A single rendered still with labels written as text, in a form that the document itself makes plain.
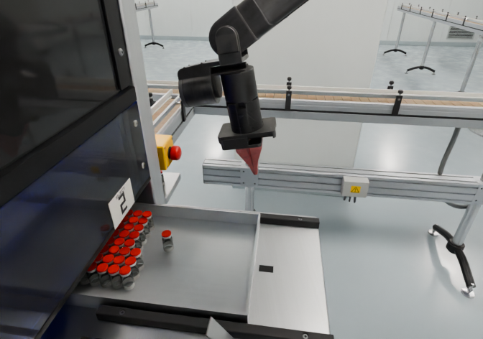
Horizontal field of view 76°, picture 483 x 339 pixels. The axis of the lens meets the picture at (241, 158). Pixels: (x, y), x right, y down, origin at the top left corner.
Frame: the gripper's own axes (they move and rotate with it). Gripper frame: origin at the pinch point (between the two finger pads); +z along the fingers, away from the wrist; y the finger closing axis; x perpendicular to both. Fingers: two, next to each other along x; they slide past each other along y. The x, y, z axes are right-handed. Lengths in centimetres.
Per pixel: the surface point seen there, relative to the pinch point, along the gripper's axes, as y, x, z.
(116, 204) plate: 25.4, 8.3, -0.5
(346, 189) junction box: -30, -79, 64
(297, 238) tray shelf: -6.4, -2.3, 20.9
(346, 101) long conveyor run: -31, -83, 20
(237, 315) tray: 4.1, 19.9, 15.8
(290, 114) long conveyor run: -7, -82, 22
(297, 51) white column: -14, -143, 7
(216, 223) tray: 12.6, -5.3, 17.1
